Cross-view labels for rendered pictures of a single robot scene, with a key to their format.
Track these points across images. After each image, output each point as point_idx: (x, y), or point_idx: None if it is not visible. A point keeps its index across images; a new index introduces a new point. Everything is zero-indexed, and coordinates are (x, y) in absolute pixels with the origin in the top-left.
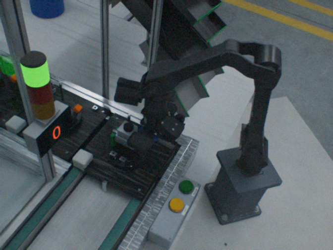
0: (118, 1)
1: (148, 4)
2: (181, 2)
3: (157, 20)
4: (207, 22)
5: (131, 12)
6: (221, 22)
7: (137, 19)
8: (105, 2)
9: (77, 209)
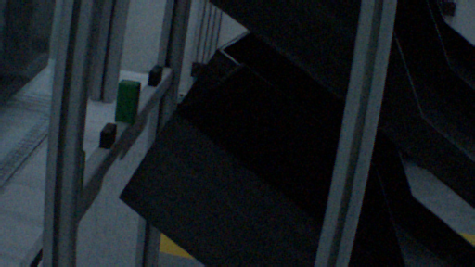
0: (85, 206)
1: (275, 187)
2: (454, 144)
3: (351, 243)
4: (421, 254)
5: (173, 237)
6: (461, 247)
7: (206, 266)
8: (73, 198)
9: None
